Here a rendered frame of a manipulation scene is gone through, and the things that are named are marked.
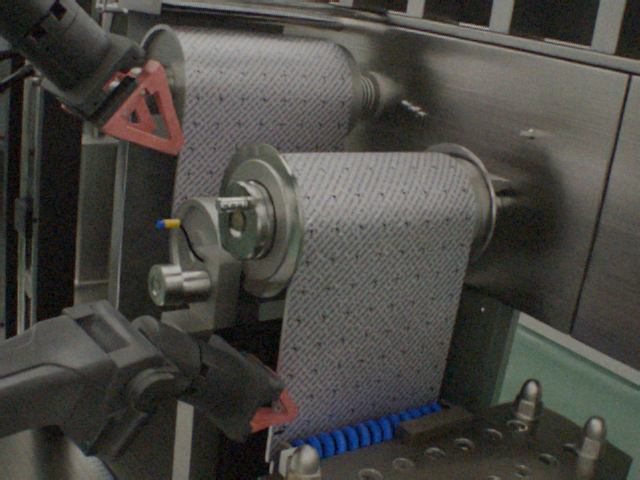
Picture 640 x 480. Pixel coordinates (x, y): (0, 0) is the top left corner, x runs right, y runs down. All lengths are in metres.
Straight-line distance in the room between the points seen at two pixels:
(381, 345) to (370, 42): 0.48
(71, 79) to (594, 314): 0.59
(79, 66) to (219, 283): 0.28
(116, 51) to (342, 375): 0.40
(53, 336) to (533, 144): 0.59
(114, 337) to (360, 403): 0.34
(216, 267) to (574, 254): 0.39
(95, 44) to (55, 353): 0.23
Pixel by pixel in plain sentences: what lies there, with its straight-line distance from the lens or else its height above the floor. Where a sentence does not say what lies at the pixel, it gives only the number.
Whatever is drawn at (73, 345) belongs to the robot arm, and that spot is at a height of 1.21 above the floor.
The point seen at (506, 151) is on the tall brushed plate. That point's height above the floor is 1.32.
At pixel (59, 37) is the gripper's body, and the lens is 0.61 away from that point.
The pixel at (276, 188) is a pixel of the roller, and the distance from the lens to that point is 0.73.
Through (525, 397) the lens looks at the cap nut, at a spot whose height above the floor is 1.06.
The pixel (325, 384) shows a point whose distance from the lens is 0.82.
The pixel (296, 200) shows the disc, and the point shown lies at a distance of 0.71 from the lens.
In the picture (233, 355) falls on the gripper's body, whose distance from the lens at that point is 0.74.
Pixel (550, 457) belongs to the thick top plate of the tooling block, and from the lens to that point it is 0.91.
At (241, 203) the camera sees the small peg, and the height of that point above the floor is 1.27.
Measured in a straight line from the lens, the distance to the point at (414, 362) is 0.89.
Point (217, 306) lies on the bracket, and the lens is 0.79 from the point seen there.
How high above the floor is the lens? 1.47
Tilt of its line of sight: 17 degrees down
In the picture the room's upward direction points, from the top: 8 degrees clockwise
